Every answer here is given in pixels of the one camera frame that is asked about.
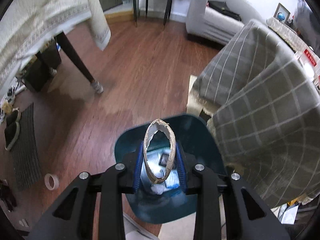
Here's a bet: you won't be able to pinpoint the red SanDisk card package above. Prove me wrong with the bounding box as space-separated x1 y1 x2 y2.
298 49 319 82

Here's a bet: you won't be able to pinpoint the large white paper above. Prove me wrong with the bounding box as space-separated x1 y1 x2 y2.
150 168 167 195

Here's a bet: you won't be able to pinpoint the dark teal trash bin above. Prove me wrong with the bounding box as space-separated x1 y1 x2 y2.
113 114 228 225

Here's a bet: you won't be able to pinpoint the grey floor mat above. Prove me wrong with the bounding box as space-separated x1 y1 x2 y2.
11 103 42 191

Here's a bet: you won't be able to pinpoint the dark wooden table leg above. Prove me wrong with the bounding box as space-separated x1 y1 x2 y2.
55 32 104 94

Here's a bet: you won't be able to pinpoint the black glossy package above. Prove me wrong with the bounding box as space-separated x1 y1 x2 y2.
158 153 169 167

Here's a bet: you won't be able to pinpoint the small blue globe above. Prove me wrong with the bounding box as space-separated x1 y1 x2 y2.
277 12 286 22

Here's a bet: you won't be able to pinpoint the beige tablecloth left table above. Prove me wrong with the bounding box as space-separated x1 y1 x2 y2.
1 0 111 95

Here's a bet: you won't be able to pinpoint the dark slippers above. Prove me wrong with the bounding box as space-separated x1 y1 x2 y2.
4 108 21 151

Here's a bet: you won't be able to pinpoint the brown cardboard tape ring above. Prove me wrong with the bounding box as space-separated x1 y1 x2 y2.
143 119 176 184

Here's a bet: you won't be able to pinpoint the masking tape roll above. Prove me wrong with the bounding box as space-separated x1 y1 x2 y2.
44 173 59 191

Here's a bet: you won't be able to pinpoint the blue cartoon tissue pack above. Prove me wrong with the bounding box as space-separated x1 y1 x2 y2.
164 171 180 189

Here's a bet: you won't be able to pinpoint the grey armchair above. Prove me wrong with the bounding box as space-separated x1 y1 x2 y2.
185 0 266 45

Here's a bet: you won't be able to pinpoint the black handbag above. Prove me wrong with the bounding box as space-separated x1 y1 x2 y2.
207 1 242 22

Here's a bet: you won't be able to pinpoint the grey checked tablecloth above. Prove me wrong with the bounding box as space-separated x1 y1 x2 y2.
192 20 319 207

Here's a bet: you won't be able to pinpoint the framed picture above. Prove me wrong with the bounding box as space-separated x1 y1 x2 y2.
273 3 290 24

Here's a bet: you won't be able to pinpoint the beige fringed sideboard cloth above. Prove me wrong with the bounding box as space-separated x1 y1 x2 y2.
266 17 313 53

